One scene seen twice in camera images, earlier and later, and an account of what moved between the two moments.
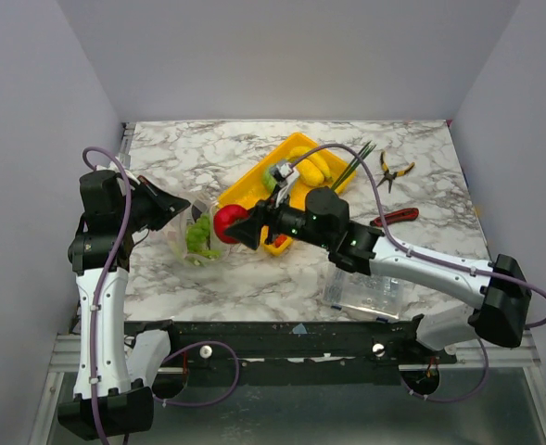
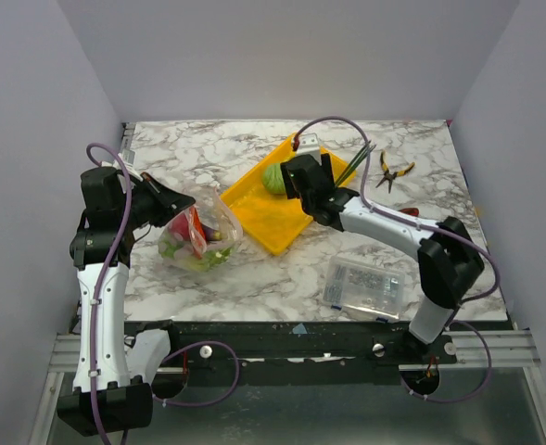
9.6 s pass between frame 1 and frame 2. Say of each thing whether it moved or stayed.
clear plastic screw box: stayed
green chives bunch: stayed
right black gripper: moved
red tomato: moved
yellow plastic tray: stayed
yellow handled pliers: stayed
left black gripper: stayed
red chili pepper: moved
